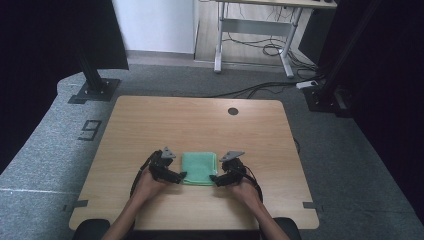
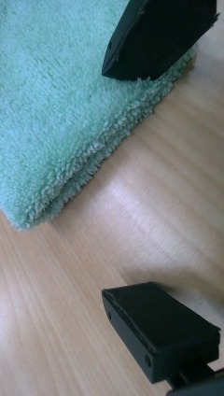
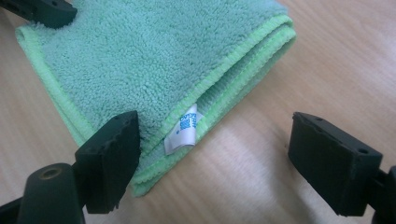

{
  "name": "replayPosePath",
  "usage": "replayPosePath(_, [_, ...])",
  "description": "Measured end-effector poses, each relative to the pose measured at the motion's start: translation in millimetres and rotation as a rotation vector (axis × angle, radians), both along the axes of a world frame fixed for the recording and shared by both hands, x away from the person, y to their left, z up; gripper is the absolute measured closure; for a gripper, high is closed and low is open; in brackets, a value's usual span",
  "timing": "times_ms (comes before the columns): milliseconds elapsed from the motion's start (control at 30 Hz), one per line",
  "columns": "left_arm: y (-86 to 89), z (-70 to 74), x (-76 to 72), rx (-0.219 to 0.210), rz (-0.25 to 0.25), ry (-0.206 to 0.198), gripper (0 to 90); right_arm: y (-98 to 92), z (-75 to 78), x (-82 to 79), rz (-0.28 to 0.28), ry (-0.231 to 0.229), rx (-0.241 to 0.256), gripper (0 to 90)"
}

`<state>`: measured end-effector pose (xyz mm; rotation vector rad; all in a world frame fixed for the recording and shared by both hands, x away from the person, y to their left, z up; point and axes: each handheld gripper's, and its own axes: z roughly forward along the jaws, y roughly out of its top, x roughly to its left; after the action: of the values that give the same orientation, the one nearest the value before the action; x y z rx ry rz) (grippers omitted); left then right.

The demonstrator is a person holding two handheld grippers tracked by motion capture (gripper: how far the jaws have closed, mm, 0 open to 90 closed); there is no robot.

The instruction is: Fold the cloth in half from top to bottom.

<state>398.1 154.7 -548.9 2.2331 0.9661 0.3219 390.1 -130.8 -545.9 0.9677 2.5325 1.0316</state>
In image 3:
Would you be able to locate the green microfibre cloth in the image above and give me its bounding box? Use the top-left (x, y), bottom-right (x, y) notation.
top-left (15, 0), bottom-right (298, 198)

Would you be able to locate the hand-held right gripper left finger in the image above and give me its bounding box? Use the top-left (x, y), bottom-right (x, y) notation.
top-left (74, 110), bottom-right (142, 215)

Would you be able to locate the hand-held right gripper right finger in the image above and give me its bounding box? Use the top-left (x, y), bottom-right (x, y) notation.
top-left (287, 111), bottom-right (384, 217)

